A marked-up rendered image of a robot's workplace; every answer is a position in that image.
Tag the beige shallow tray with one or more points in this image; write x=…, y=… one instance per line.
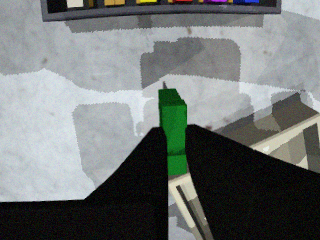
x=291, y=134

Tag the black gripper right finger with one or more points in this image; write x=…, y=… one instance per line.
x=249, y=195

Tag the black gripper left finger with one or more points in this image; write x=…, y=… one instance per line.
x=132, y=204

